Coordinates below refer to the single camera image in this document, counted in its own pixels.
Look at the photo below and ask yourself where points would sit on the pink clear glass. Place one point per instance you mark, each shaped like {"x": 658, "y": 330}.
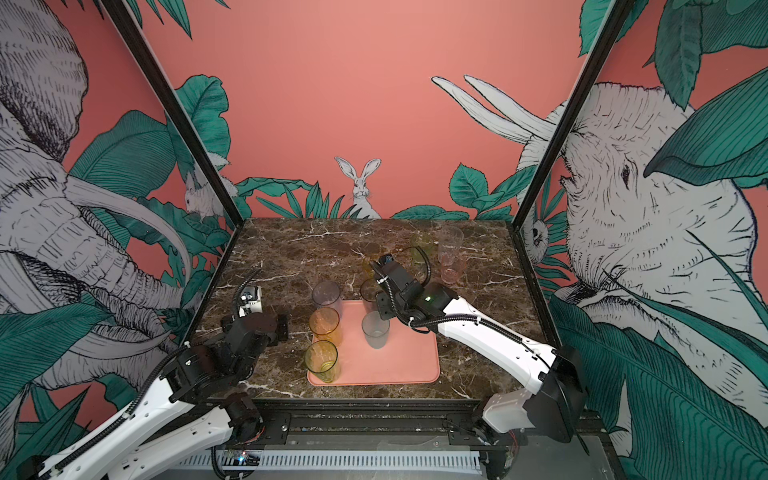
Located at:
{"x": 452, "y": 268}

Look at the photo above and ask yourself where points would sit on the pink tray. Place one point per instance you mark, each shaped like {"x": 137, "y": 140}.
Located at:
{"x": 407, "y": 357}

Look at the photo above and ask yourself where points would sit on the black corner post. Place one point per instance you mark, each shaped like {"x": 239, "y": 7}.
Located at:
{"x": 126, "y": 25}
{"x": 610, "y": 29}

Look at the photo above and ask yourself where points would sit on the tall yellow glass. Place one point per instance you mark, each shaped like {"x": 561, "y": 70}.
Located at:
{"x": 325, "y": 325}

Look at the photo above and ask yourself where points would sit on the frosted teal glass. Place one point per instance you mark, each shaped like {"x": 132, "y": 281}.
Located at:
{"x": 375, "y": 329}

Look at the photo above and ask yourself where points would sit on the black right corner post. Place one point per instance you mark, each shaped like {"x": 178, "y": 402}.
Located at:
{"x": 610, "y": 29}

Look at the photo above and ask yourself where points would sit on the clear colourless glass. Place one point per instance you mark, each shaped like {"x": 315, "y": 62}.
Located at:
{"x": 450, "y": 240}

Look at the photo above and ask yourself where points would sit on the black front rail base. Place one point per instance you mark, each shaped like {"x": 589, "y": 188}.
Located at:
{"x": 400, "y": 425}

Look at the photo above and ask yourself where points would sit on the black left corner post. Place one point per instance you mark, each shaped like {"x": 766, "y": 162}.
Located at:
{"x": 126, "y": 25}

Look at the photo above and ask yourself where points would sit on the clear blue tall glass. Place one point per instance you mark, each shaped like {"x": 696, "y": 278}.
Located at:
{"x": 328, "y": 294}

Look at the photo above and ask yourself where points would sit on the white perforated strip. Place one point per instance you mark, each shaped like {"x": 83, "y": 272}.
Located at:
{"x": 462, "y": 462}

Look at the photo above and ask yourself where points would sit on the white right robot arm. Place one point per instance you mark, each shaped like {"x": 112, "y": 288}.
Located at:
{"x": 553, "y": 389}

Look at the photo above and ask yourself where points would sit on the dark smoky glass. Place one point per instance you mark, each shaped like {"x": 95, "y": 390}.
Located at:
{"x": 369, "y": 291}

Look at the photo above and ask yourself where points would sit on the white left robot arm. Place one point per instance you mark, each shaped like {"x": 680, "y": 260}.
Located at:
{"x": 187, "y": 404}

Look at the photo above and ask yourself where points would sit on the short yellow glass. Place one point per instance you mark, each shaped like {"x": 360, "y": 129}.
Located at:
{"x": 367, "y": 266}

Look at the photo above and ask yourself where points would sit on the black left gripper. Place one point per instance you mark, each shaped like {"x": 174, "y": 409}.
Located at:
{"x": 283, "y": 333}

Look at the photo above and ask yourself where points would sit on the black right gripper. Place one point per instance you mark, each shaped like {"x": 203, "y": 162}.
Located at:
{"x": 383, "y": 305}

